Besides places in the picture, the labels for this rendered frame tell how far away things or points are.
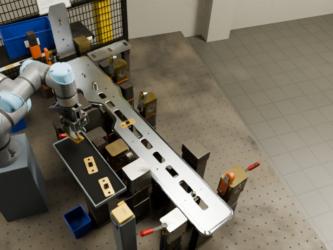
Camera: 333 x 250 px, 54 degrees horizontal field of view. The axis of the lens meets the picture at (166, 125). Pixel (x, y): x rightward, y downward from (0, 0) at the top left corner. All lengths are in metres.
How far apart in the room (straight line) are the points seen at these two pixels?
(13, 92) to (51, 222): 0.86
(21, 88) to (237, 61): 3.09
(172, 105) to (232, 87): 1.42
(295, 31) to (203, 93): 2.60
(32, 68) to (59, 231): 0.89
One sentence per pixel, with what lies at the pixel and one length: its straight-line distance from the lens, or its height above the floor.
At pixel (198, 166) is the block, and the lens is 1.64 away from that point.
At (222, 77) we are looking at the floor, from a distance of 3.68.
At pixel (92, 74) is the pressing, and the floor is 1.00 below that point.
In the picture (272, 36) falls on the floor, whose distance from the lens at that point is 4.55.
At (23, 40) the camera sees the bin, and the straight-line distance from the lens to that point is 2.21.
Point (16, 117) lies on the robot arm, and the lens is 1.50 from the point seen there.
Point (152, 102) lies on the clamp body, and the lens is 1.82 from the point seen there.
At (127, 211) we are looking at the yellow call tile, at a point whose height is 1.16.
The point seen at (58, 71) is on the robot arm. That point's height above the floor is 1.58.
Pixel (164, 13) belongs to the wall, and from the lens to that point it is 3.97.
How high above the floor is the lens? 2.28
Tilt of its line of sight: 48 degrees down
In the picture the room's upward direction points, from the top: 3 degrees clockwise
